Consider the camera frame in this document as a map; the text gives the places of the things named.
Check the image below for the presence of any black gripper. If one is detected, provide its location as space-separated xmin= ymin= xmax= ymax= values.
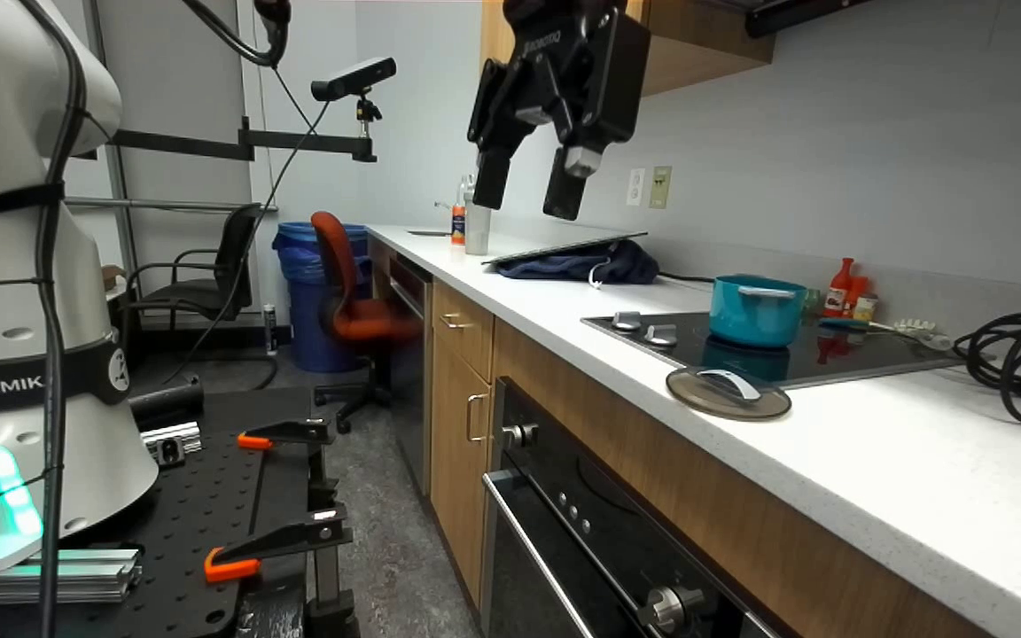
xmin=468 ymin=0 xmax=652 ymax=221

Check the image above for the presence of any round glass pot lid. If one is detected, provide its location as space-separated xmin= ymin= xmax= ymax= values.
xmin=666 ymin=367 xmax=790 ymax=423

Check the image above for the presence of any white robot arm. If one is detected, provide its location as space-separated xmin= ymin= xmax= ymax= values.
xmin=0 ymin=0 xmax=161 ymax=572

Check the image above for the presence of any blue pot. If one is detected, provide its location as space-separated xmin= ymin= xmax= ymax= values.
xmin=710 ymin=272 xmax=803 ymax=348

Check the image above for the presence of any orange label bottle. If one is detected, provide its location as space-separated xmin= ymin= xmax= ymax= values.
xmin=450 ymin=201 xmax=468 ymax=244

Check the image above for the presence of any dark blue cloth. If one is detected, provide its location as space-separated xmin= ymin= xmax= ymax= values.
xmin=497 ymin=238 xmax=659 ymax=282

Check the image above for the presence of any wooden cabinet door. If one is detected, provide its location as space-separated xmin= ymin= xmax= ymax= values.
xmin=428 ymin=282 xmax=491 ymax=607

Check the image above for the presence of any orange office chair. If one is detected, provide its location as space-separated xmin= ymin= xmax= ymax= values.
xmin=311 ymin=212 xmax=423 ymax=431

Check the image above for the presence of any blue trash bin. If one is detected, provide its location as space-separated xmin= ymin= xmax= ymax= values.
xmin=272 ymin=221 xmax=358 ymax=373

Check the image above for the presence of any black glass cooktop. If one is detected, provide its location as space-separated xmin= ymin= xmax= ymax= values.
xmin=580 ymin=308 xmax=964 ymax=391

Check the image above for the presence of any red bottle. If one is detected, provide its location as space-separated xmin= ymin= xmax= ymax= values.
xmin=824 ymin=259 xmax=859 ymax=320

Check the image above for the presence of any black built-in oven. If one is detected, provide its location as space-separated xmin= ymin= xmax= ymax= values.
xmin=482 ymin=380 xmax=788 ymax=638

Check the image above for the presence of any black perforated robot table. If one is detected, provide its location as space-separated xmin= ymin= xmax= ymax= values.
xmin=0 ymin=387 xmax=363 ymax=638

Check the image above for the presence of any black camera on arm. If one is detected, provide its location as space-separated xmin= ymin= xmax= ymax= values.
xmin=311 ymin=58 xmax=397 ymax=101

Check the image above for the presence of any orange-handled clamp rear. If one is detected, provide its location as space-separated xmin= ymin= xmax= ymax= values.
xmin=234 ymin=423 xmax=330 ymax=452

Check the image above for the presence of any orange-handled clamp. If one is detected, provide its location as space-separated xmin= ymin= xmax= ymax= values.
xmin=201 ymin=511 xmax=352 ymax=585
xmin=234 ymin=423 xmax=330 ymax=452

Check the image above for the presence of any orange-handled clamp front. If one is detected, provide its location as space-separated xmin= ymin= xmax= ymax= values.
xmin=201 ymin=511 xmax=352 ymax=585

